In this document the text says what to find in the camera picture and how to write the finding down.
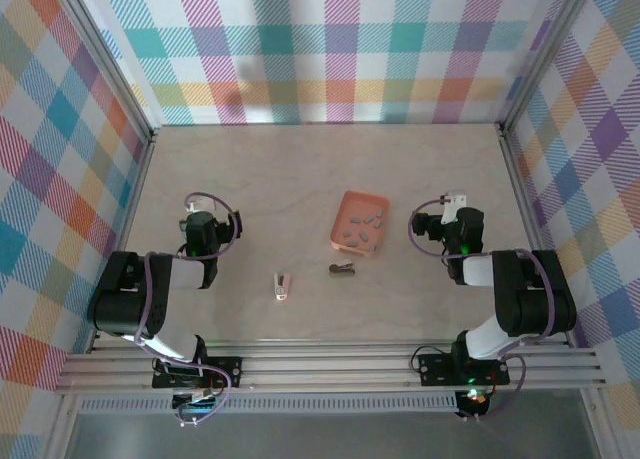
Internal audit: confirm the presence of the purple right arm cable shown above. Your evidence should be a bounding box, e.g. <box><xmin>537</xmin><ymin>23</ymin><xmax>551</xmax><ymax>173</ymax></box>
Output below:
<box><xmin>408</xmin><ymin>196</ymin><xmax>557</xmax><ymax>423</ymax></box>

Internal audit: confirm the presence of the grey slotted cable duct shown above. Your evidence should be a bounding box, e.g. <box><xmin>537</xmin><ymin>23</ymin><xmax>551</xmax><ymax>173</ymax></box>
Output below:
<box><xmin>74</xmin><ymin>392</ymin><xmax>464</xmax><ymax>416</ymax></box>

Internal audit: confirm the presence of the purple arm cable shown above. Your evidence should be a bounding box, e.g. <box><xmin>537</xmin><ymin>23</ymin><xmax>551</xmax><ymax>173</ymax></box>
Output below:
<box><xmin>133</xmin><ymin>191</ymin><xmax>237</xmax><ymax>428</ymax></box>
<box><xmin>408</xmin><ymin>196</ymin><xmax>557</xmax><ymax>423</ymax></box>

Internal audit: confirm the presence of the small controller board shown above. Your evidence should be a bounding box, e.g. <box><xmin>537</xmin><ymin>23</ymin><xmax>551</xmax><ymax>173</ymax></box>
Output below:
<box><xmin>455</xmin><ymin>387</ymin><xmax>494</xmax><ymax>419</ymax></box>
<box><xmin>171</xmin><ymin>387</ymin><xmax>219</xmax><ymax>416</ymax></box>

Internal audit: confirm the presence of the orange plastic tray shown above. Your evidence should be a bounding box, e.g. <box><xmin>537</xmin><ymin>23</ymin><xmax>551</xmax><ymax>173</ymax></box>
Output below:
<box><xmin>329</xmin><ymin>189</ymin><xmax>392</xmax><ymax>258</ymax></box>

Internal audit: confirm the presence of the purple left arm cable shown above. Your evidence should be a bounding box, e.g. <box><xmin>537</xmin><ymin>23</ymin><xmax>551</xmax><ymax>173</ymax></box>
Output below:
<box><xmin>133</xmin><ymin>191</ymin><xmax>237</xmax><ymax>428</ymax></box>

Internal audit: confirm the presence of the aluminium frame leg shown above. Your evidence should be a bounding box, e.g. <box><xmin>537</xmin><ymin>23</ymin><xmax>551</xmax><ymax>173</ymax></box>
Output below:
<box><xmin>47</xmin><ymin>393</ymin><xmax>84</xmax><ymax>459</ymax></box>
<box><xmin>582</xmin><ymin>388</ymin><xmax>619</xmax><ymax>459</ymax></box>

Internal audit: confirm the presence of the aluminium frame post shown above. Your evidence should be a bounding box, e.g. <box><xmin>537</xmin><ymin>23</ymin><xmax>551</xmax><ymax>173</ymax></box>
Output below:
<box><xmin>497</xmin><ymin>0</ymin><xmax>604</xmax><ymax>133</ymax></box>
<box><xmin>49</xmin><ymin>0</ymin><xmax>164</xmax><ymax>148</ymax></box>

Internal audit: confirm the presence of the wide aluminium mounting beam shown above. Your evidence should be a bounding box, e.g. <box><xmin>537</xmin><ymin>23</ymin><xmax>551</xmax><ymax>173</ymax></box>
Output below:
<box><xmin>53</xmin><ymin>339</ymin><xmax>607</xmax><ymax>396</ymax></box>

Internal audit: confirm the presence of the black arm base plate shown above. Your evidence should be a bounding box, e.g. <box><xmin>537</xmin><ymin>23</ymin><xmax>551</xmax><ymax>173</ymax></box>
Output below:
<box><xmin>416</xmin><ymin>351</ymin><xmax>512</xmax><ymax>388</ymax></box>
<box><xmin>151</xmin><ymin>354</ymin><xmax>245</xmax><ymax>391</ymax></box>

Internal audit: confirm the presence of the aluminium table side rail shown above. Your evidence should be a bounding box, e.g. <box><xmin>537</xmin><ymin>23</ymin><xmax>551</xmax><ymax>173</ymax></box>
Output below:
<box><xmin>87</xmin><ymin>128</ymin><xmax>159</xmax><ymax>355</ymax></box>
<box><xmin>497</xmin><ymin>123</ymin><xmax>576</xmax><ymax>348</ymax></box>

